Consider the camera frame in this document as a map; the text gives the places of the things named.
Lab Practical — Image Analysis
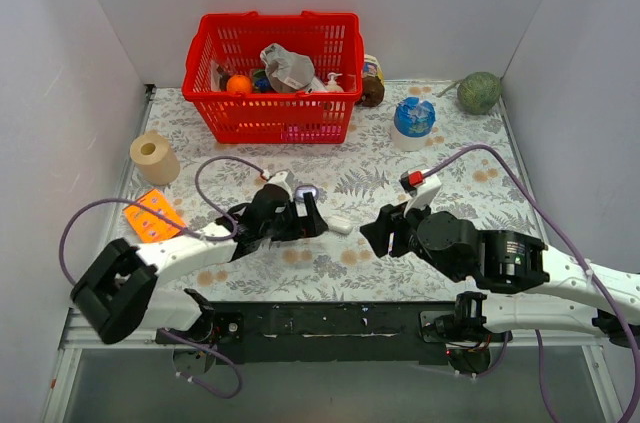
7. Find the purple earbud charging case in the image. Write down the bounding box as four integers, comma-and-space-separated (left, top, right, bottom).
294, 184, 319, 203

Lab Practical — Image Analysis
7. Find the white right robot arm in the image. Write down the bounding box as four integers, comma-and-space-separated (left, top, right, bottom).
360, 205, 639, 347

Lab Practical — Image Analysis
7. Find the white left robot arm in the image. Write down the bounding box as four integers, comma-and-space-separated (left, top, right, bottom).
70, 183, 328, 344

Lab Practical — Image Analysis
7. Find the floral table mat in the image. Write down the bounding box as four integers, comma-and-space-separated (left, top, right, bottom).
146, 81, 543, 301

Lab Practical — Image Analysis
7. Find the blue lidded white jar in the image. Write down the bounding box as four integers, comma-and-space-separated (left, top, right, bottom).
390, 96, 436, 152

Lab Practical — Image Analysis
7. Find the orange snack box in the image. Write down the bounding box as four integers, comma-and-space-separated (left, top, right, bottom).
123, 189, 185, 243

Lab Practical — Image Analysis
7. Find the brown jar with label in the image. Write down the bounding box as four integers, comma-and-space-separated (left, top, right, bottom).
356, 54, 385, 108

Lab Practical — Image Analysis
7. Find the beige paper roll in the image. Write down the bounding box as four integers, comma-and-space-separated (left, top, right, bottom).
129, 130, 181, 186

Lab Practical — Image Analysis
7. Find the orange fruit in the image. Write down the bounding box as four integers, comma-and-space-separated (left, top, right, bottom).
226, 74, 253, 94

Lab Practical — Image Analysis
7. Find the white pump bottle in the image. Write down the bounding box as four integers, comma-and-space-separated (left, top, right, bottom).
325, 72, 344, 93

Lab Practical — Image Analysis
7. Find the grey crumpled bag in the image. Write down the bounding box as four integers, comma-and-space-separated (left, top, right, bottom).
260, 43, 315, 93

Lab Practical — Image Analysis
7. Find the green melon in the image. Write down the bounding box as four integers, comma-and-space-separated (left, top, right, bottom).
437, 71, 502, 115

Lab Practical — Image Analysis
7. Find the red plastic shopping basket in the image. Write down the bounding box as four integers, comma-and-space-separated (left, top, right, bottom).
182, 11, 364, 144

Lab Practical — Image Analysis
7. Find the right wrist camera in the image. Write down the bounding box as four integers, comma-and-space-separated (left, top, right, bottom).
399, 168, 442, 216

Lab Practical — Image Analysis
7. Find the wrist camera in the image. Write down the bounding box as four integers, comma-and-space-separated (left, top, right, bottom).
260, 170, 295, 198
399, 168, 442, 216

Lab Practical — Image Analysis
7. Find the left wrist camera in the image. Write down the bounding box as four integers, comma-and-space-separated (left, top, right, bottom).
260, 170, 295, 198

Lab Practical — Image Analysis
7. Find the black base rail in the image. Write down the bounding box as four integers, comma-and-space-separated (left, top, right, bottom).
176, 302, 501, 374

